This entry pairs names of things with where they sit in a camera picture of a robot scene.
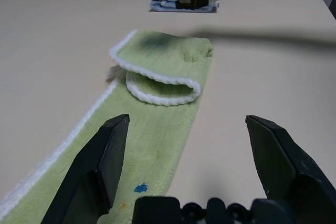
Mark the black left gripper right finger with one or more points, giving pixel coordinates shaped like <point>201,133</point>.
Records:
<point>283,166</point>

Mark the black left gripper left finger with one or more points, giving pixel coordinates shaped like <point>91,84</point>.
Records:
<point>105,161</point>

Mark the green towel with white trim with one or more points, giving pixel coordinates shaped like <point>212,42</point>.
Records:
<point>162,56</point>

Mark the folded blue towel with embroidery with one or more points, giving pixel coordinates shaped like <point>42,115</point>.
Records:
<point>160,7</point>

